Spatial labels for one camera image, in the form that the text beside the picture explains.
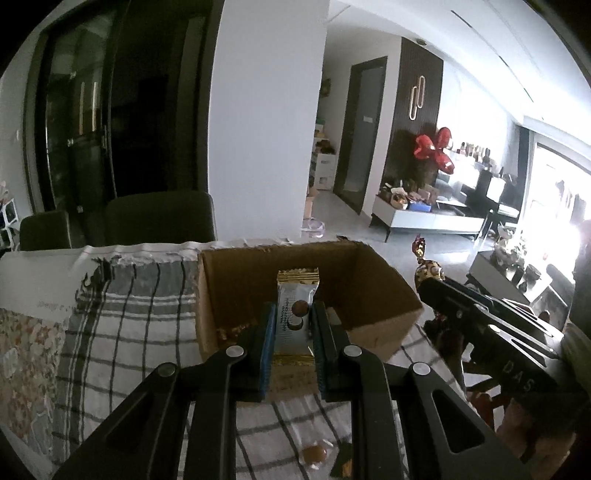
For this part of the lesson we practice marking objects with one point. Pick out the black brown snack packet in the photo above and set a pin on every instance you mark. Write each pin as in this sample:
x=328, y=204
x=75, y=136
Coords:
x=343, y=466

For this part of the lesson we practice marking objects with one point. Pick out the white gold snack bar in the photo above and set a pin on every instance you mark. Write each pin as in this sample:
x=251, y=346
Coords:
x=295, y=294

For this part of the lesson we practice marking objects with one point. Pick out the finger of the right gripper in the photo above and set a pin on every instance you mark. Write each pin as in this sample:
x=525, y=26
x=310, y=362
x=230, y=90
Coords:
x=508, y=310
x=474, y=318

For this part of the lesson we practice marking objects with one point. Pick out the round brown snack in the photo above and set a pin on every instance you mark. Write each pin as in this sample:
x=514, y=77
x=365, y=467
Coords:
x=316, y=455

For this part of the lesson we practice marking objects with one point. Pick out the checkered white tablecloth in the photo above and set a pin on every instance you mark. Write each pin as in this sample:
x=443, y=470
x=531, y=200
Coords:
x=80, y=329

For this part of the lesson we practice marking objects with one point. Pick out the red gold candy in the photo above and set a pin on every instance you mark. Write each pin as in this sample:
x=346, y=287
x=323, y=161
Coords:
x=426, y=269

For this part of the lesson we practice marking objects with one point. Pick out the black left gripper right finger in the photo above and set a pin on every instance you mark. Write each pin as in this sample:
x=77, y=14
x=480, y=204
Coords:
x=406, y=422

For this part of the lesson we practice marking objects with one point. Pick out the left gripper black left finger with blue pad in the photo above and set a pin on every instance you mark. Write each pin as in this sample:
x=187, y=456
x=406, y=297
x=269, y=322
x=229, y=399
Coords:
x=181, y=422

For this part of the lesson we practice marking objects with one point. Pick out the brown cardboard box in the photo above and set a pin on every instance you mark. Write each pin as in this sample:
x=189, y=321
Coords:
x=376, y=305

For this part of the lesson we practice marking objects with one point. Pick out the red balloon dog sculpture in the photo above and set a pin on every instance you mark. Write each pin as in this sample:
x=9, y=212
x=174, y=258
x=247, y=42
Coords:
x=428, y=149

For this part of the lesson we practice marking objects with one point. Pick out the dark upholstered chair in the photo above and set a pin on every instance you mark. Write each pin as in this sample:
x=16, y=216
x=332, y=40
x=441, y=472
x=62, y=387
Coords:
x=172, y=217

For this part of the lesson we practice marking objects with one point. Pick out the white low tv cabinet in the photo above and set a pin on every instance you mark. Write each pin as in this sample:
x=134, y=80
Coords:
x=397, y=220

